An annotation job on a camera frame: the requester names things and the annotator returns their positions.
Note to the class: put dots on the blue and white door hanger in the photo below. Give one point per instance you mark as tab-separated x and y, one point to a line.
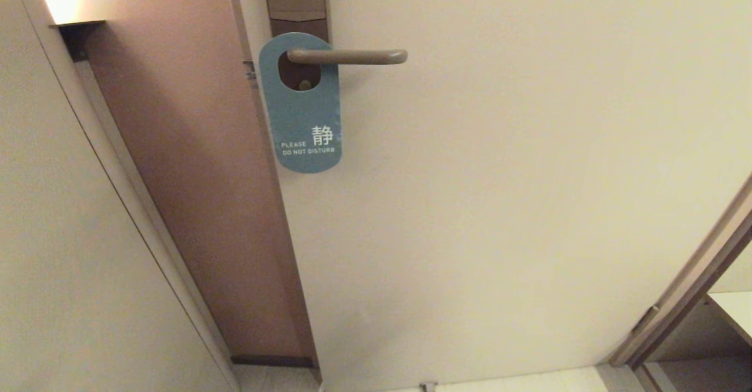
302	116

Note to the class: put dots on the white room door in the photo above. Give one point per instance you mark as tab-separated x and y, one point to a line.
499	204

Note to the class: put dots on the grey floor door stop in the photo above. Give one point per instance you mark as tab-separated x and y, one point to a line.
428	387

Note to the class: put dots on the white shelf board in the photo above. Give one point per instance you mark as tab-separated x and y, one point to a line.
737	310

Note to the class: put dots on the brown door frame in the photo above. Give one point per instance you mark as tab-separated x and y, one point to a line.
687	286

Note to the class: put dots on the black wall lamp bracket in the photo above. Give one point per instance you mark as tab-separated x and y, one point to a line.
79	36

